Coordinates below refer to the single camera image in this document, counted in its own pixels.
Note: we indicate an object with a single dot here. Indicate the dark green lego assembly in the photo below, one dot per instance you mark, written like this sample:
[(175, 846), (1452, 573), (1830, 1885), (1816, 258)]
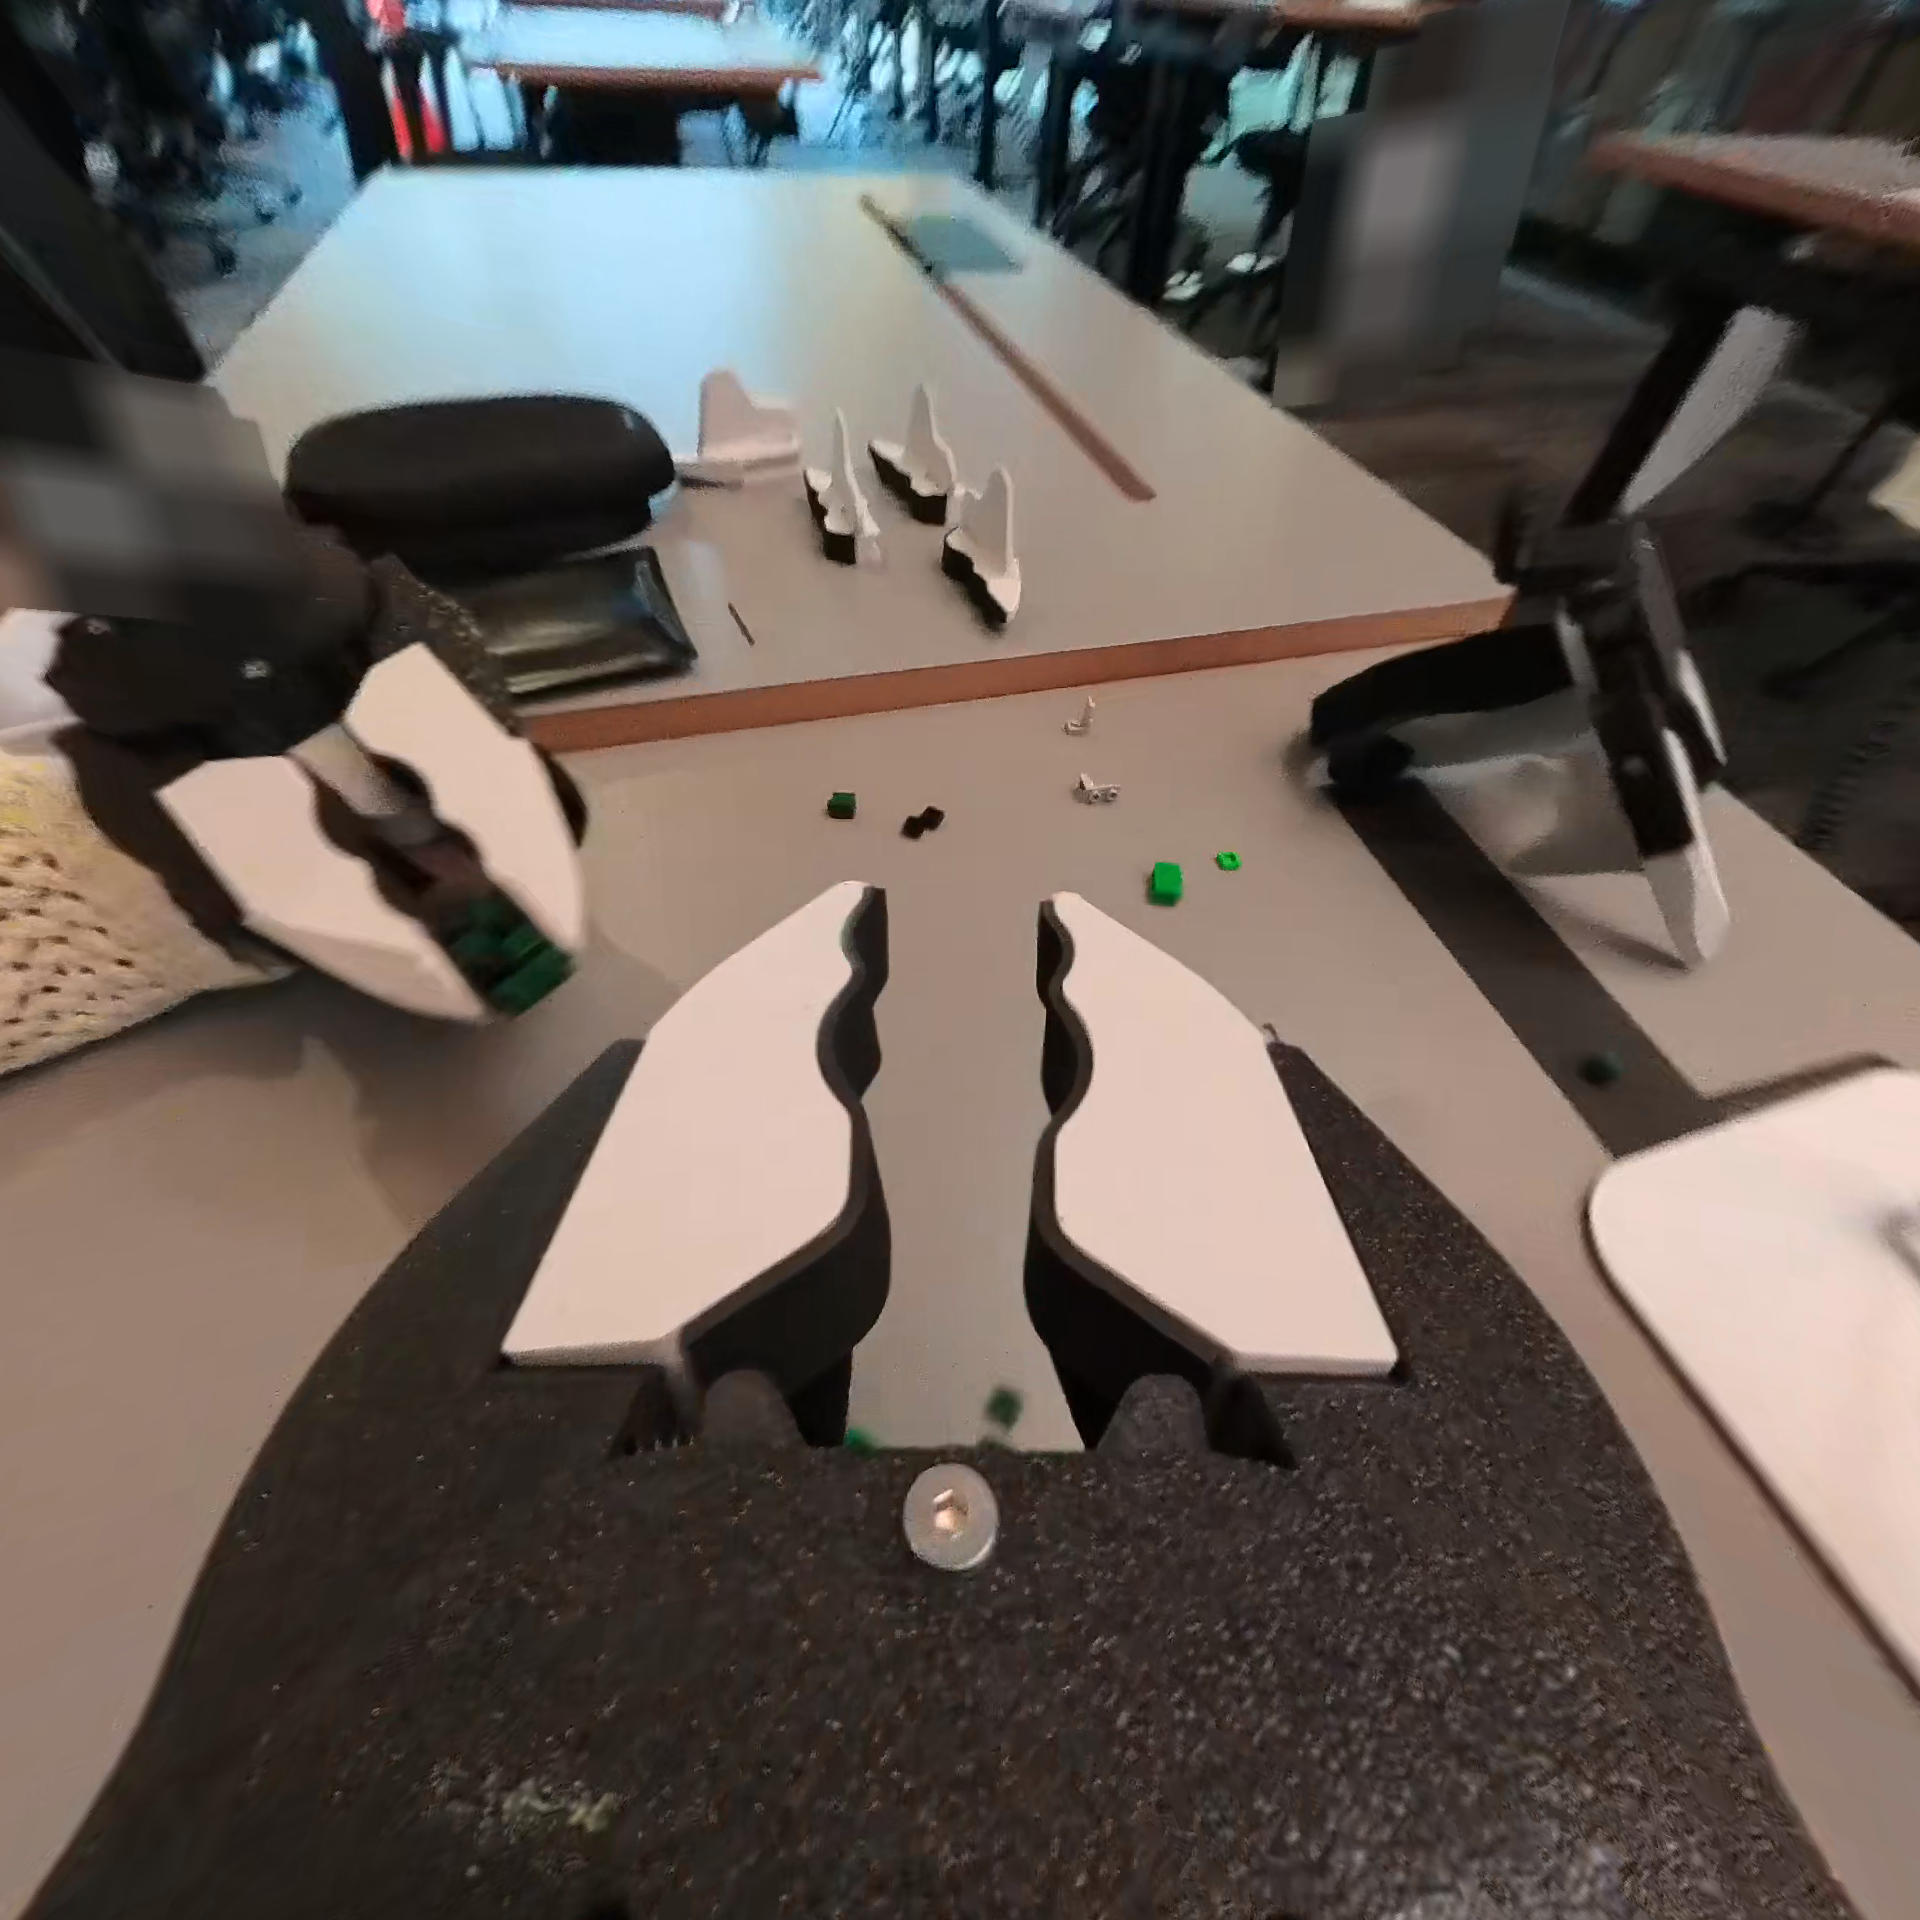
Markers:
[(511, 953)]

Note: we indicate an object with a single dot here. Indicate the white book stand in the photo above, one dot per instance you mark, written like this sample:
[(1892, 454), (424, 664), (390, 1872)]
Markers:
[(1741, 1275)]

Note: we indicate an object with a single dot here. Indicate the pale fin-shaped grip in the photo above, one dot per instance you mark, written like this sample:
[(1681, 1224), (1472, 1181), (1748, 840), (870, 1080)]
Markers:
[(915, 465), (991, 556), (844, 504)]

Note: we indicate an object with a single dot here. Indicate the white folded paper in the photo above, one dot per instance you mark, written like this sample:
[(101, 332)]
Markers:
[(743, 435)]

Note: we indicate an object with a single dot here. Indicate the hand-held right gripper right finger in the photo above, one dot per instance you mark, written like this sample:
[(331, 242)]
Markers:
[(1215, 1201)]

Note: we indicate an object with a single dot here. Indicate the black device with pale grip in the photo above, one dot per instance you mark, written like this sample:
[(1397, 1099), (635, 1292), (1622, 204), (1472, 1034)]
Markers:
[(1441, 690)]

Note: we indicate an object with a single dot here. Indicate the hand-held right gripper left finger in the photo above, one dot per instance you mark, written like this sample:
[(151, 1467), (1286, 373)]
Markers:
[(705, 1184)]

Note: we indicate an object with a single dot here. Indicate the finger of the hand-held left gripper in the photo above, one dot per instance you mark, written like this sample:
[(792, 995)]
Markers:
[(481, 779), (300, 885)]

